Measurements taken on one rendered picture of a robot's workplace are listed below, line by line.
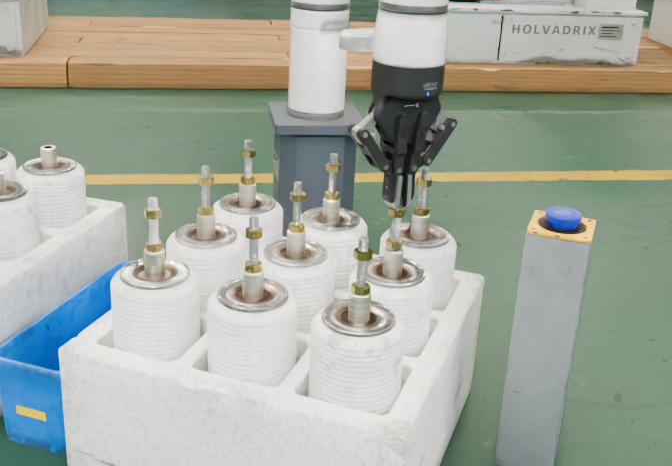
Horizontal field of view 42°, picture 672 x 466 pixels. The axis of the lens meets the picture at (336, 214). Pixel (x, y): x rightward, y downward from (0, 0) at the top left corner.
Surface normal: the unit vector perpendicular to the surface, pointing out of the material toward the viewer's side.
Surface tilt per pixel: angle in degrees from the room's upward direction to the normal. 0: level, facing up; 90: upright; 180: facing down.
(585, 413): 0
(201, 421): 90
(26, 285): 90
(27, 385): 92
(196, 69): 90
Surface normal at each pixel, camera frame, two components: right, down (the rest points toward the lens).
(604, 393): 0.05, -0.93
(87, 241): 0.95, 0.15
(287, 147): -0.61, 0.31
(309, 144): 0.16, 0.37
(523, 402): -0.34, 0.33
